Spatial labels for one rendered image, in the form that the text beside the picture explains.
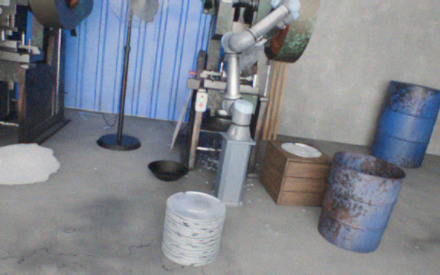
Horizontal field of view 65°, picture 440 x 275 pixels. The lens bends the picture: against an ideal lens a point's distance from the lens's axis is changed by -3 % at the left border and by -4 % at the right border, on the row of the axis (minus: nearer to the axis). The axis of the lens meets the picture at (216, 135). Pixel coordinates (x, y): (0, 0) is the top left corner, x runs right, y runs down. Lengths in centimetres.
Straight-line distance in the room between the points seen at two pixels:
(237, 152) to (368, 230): 88
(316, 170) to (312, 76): 204
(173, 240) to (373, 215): 110
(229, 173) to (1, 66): 184
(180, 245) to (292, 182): 105
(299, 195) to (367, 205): 60
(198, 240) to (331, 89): 317
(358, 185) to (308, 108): 248
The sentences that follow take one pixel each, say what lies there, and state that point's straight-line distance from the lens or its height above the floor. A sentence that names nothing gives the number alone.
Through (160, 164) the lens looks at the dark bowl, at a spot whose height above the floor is 4.
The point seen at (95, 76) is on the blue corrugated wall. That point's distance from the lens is 419.
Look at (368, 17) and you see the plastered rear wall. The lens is 462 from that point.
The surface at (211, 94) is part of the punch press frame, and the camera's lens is 274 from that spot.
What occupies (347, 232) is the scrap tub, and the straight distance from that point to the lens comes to 220.
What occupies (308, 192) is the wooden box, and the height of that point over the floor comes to 11.
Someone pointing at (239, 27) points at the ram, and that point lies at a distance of 288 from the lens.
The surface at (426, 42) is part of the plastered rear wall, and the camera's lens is 504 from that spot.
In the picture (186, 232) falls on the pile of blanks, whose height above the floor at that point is 18.
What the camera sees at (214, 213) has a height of 24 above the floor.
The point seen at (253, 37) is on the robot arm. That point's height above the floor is 107.
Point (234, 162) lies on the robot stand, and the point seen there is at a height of 31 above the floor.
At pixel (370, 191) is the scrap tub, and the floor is 39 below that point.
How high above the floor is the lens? 107
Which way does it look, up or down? 16 degrees down
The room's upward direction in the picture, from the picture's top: 9 degrees clockwise
